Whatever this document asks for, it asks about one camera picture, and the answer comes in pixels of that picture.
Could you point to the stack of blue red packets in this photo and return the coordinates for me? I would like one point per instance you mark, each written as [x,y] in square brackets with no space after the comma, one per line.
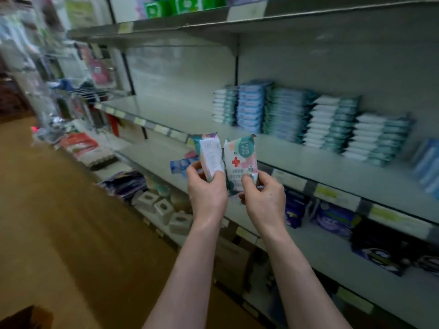
[252,106]

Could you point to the person's right hand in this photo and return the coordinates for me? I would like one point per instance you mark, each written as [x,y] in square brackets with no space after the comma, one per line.
[266,205]

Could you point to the person's right forearm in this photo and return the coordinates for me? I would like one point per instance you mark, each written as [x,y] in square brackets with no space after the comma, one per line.
[305,284]

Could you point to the dark blue packaged goods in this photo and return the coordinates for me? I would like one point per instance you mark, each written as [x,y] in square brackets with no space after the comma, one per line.
[333,217]

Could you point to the beige tissue box holder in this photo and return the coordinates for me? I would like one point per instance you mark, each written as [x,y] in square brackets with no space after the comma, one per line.
[148,200]
[164,210]
[180,222]

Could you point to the red mesh bag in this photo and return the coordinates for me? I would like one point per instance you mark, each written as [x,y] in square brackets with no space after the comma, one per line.
[77,141]

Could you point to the white textured pack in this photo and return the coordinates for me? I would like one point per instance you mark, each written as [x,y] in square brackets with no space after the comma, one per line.
[96,157]

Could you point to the person's left hand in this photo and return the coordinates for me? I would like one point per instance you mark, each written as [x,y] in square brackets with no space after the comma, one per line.
[207,198]

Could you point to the wipes packet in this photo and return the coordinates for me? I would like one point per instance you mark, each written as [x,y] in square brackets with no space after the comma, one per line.
[241,161]
[211,157]

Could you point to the stack of blue green packets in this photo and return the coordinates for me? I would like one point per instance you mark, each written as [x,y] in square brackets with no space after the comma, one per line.
[288,114]

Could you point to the row of blue white boxes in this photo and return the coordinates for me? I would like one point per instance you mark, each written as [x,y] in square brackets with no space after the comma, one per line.
[426,168]

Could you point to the brown carton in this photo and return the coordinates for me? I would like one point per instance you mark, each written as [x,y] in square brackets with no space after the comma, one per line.
[232,263]

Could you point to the hanging packaged goods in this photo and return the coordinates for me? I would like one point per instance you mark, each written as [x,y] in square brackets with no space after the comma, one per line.
[75,24]

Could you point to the person's left forearm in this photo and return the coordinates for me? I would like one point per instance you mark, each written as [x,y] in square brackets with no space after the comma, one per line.
[185,277]

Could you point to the metal store shelving unit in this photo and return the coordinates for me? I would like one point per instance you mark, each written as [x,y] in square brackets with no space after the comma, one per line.
[178,72]

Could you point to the dark plastic bags bundle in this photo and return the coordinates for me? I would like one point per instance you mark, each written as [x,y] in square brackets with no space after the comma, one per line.
[123,183]

